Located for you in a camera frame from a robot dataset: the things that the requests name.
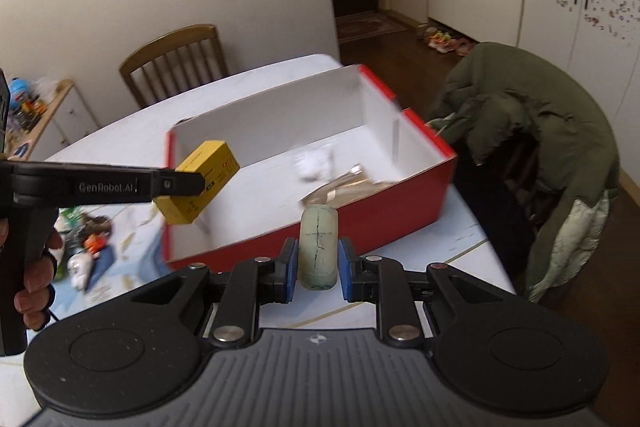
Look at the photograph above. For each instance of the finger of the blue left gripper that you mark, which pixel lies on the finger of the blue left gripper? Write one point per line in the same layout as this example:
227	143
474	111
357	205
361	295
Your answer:
173	183

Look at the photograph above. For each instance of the yellow small box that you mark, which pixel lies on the yellow small box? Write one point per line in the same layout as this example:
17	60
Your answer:
215	161

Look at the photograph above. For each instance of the red and white cardboard box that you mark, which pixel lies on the red and white cardboard box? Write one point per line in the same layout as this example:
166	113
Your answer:
340	135

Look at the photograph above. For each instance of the left hand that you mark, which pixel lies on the left hand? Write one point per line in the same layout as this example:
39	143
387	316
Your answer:
34	300

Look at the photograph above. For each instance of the green haired doll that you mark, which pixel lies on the green haired doll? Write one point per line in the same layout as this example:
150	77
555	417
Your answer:
84	271

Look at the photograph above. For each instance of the bag of white beads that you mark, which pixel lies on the bag of white beads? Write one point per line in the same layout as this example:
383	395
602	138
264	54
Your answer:
314	164

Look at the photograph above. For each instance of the brown wooden chair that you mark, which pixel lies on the brown wooden chair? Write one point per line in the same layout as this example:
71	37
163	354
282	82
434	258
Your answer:
182	60

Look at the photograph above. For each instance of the pale green cylinder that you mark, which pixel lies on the pale green cylinder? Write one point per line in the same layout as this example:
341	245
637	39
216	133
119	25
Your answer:
317	248

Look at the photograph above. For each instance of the row of shoes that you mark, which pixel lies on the row of shoes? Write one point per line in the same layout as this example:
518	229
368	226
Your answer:
444	43

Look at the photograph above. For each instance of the olive green jacket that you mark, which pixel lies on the olive green jacket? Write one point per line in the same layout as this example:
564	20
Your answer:
537	164

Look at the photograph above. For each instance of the orange red keychain toy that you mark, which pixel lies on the orange red keychain toy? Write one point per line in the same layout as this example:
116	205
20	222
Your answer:
94	243

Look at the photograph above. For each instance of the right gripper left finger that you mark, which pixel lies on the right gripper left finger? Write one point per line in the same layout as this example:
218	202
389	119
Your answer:
277	278

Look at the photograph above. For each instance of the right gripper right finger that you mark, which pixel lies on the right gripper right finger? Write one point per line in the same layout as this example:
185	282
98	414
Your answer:
358	274

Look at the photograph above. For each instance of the white side drawer cabinet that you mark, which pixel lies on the white side drawer cabinet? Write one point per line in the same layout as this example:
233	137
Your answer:
66	120

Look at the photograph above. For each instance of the gold foil packet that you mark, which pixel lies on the gold foil packet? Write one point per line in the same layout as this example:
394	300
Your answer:
345	189

